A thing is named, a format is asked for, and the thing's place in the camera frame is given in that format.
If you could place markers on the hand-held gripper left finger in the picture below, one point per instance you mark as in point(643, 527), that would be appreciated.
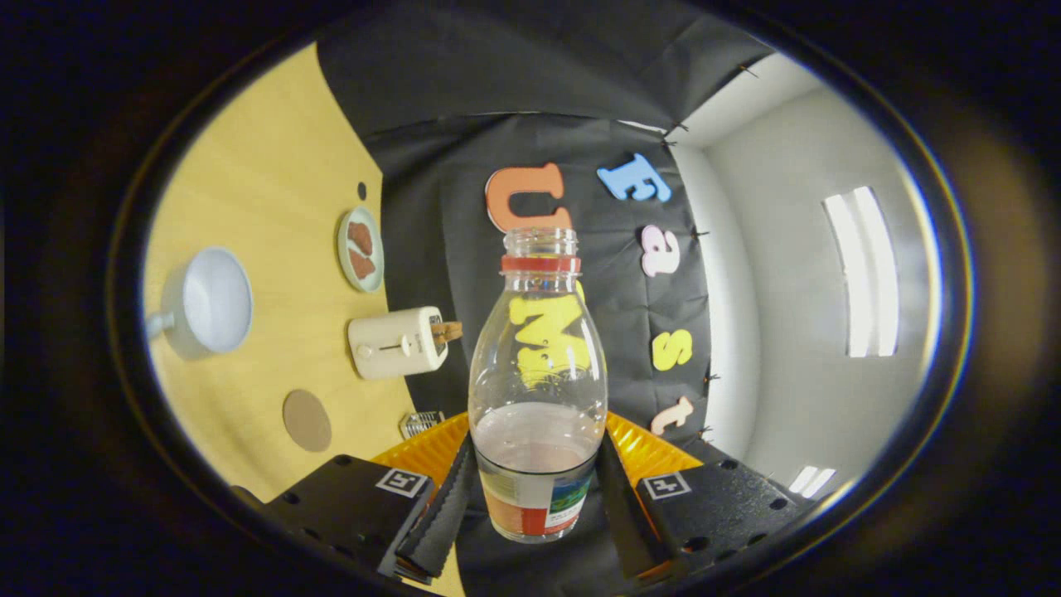
point(348, 506)

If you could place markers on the brown bread slice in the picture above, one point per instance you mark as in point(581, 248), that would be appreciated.
point(449, 332)

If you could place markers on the clear juice bottle red label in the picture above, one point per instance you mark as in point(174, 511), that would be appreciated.
point(539, 464)

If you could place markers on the white toaster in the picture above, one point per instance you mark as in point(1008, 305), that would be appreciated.
point(394, 344)

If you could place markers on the round brown coaster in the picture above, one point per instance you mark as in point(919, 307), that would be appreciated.
point(307, 421)

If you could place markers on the large ceiling light panel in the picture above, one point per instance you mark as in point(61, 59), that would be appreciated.
point(862, 274)

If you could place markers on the black backdrop cloth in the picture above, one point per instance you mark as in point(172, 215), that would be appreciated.
point(497, 66)

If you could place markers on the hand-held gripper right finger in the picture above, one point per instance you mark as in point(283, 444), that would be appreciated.
point(721, 506)

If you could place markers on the small ceiling light panel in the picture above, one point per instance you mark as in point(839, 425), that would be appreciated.
point(812, 481)

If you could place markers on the wooden table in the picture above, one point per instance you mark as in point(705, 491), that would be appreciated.
point(265, 166)

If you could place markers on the brown meat piece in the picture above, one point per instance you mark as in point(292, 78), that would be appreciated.
point(360, 237)
point(363, 265)

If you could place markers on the pale green plate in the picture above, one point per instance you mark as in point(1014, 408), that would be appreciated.
point(344, 249)

